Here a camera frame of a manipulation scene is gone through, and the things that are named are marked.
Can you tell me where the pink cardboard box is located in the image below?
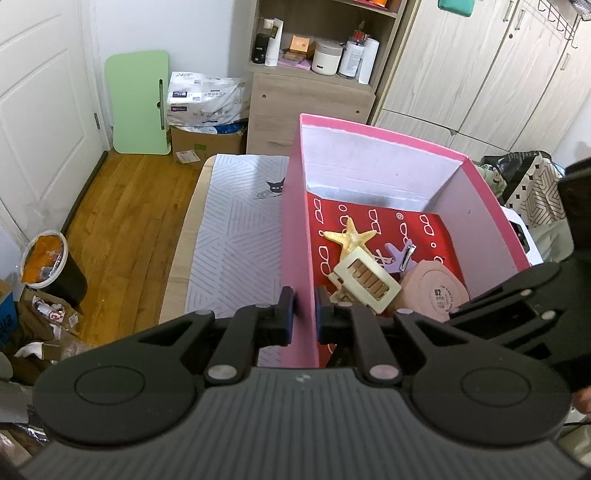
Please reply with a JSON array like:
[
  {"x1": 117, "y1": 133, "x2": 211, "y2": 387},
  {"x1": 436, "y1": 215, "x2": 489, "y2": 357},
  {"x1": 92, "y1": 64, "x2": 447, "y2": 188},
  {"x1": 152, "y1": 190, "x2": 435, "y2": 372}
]
[{"x1": 279, "y1": 113, "x2": 544, "y2": 369}]

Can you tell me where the black bottle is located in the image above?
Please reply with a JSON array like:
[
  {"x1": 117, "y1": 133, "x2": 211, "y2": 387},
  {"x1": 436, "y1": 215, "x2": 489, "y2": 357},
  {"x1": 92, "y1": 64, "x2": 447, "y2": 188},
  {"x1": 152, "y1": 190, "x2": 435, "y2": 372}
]
[{"x1": 252, "y1": 33, "x2": 271, "y2": 64}]

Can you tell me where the pink compact case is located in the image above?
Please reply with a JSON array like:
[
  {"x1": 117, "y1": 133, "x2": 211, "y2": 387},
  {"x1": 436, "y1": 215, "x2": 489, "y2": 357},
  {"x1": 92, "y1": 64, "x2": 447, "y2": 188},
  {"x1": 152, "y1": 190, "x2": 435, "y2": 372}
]
[{"x1": 392, "y1": 259, "x2": 465, "y2": 323}]

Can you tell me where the green quilt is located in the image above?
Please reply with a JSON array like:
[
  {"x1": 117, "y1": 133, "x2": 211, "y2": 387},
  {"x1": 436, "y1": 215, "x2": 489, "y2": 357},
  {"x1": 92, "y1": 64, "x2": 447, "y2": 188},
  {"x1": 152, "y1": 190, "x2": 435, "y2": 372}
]
[{"x1": 531, "y1": 217, "x2": 575, "y2": 264}]

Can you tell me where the teal hanging bag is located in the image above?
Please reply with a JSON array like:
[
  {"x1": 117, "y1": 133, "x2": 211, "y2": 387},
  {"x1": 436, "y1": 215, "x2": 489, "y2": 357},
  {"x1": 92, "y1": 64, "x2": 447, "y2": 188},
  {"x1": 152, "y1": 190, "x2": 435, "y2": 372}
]
[{"x1": 438, "y1": 0, "x2": 476, "y2": 18}]

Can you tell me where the red patterned paper liner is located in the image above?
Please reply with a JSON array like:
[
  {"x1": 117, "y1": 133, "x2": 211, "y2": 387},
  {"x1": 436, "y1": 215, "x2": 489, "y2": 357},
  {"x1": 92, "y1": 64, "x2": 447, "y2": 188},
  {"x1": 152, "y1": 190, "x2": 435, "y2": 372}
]
[{"x1": 305, "y1": 191, "x2": 472, "y2": 358}]

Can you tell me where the brown cardboard box with trash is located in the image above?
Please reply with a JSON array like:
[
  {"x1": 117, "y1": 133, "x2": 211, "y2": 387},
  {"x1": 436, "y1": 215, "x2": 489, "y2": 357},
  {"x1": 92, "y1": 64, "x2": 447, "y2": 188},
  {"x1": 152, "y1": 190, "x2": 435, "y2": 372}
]
[{"x1": 16, "y1": 288, "x2": 86, "y2": 370}]

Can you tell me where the white can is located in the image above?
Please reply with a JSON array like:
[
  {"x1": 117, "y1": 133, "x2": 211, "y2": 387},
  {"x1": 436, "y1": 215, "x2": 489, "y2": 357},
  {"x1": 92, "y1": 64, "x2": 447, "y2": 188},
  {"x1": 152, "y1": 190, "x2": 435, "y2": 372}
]
[{"x1": 338, "y1": 39, "x2": 365, "y2": 78}]

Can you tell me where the wooden shelf unit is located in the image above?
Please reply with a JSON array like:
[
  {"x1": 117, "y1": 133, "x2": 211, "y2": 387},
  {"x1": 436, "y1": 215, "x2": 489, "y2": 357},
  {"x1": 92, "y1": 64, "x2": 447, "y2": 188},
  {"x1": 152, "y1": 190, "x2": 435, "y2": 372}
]
[{"x1": 246, "y1": 0, "x2": 409, "y2": 158}]

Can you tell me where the purple starfish hair clip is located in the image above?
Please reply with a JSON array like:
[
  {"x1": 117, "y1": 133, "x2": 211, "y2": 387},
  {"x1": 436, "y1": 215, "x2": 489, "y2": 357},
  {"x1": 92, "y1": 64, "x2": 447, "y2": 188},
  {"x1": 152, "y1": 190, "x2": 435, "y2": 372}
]
[{"x1": 376, "y1": 242, "x2": 419, "y2": 273}]

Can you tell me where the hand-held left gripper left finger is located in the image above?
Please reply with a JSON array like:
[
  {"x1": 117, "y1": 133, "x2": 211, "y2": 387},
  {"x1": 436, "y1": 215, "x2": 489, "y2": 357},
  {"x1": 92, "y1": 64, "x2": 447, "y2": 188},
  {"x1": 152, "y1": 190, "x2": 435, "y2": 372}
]
[{"x1": 134, "y1": 286, "x2": 296, "y2": 387}]

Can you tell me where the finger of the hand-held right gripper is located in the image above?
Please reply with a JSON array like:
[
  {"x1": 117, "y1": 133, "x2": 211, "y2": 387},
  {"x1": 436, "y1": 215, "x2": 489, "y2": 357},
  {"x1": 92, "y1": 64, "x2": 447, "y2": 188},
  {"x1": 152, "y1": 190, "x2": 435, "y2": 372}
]
[
  {"x1": 455, "y1": 300, "x2": 562, "y2": 359},
  {"x1": 450, "y1": 261, "x2": 575, "y2": 320}
]

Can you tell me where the beige wardrobe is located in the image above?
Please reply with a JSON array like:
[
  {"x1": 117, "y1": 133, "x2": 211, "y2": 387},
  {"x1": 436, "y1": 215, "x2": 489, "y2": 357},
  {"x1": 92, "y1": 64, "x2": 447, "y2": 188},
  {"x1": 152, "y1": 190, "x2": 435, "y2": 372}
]
[{"x1": 369, "y1": 0, "x2": 591, "y2": 158}]

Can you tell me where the green folding board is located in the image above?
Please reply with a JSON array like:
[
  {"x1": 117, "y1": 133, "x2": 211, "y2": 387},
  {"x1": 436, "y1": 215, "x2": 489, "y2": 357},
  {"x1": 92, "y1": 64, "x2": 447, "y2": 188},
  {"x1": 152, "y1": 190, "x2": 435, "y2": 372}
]
[{"x1": 103, "y1": 50, "x2": 172, "y2": 155}]

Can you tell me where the blue cardboard box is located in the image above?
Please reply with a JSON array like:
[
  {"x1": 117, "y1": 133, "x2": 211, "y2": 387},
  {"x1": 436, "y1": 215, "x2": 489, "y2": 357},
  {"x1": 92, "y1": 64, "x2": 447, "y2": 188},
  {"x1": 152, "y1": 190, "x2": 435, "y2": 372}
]
[{"x1": 0, "y1": 277, "x2": 21, "y2": 352}]

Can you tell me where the cream claw hair clip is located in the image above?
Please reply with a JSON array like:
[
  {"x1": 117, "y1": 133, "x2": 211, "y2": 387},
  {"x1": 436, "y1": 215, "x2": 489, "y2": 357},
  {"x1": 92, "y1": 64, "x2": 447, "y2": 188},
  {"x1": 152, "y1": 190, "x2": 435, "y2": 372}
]
[{"x1": 329, "y1": 246, "x2": 402, "y2": 317}]

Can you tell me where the wall hook rail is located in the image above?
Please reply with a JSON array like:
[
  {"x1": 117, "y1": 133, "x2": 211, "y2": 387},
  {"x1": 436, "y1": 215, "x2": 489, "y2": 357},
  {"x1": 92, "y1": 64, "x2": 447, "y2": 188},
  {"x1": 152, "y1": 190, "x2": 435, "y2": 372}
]
[{"x1": 538, "y1": 0, "x2": 591, "y2": 47}]

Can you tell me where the yellow starfish hair clip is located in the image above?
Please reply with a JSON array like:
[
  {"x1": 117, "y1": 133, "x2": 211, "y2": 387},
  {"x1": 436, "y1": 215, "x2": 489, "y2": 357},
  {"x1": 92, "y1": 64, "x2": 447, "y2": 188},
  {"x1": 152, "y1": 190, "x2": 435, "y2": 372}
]
[{"x1": 322, "y1": 216, "x2": 380, "y2": 266}]

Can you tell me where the white paper roll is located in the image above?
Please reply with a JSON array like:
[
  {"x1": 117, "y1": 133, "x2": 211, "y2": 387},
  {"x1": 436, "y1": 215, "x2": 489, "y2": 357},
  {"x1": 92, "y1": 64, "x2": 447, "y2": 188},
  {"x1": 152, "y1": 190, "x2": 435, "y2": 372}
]
[{"x1": 358, "y1": 38, "x2": 380, "y2": 85}]

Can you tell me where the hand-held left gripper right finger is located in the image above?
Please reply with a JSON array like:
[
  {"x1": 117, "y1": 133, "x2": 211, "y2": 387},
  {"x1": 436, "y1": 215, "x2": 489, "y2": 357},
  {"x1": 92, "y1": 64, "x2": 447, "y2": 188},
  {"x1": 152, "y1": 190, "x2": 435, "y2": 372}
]
[{"x1": 314, "y1": 285, "x2": 467, "y2": 387}]

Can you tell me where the diamond patterned bag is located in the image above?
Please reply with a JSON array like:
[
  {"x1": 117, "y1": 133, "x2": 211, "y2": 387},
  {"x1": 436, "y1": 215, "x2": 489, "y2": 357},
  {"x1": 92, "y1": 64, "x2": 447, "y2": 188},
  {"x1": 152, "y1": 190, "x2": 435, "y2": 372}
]
[{"x1": 480, "y1": 150, "x2": 571, "y2": 229}]

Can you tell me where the white tube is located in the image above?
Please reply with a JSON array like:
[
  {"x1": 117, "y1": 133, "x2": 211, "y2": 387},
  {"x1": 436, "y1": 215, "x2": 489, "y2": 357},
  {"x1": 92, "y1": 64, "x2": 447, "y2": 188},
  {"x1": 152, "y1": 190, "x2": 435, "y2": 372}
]
[{"x1": 264, "y1": 17, "x2": 283, "y2": 68}]

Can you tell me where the trash bin with orange bag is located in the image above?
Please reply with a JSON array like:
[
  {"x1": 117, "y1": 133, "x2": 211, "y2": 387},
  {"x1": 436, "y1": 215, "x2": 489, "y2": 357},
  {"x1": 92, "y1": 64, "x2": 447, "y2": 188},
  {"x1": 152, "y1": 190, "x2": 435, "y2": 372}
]
[{"x1": 21, "y1": 231, "x2": 88, "y2": 308}]

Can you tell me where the white jar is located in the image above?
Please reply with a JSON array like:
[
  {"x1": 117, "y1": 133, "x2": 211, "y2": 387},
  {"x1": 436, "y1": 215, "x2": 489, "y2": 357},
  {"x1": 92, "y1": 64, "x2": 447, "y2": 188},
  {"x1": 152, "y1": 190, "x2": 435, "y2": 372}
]
[{"x1": 311, "y1": 39, "x2": 345, "y2": 75}]

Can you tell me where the white door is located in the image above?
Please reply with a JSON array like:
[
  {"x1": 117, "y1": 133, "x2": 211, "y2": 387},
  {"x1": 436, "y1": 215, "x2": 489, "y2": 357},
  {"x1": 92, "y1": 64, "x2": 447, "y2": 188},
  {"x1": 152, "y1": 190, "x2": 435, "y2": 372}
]
[{"x1": 0, "y1": 0, "x2": 109, "y2": 241}]

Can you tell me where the tissue paper pack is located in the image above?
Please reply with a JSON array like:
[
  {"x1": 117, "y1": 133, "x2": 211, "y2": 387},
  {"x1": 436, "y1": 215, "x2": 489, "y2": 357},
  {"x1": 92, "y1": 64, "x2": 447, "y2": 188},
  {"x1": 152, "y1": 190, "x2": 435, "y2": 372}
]
[{"x1": 166, "y1": 71, "x2": 252, "y2": 130}]

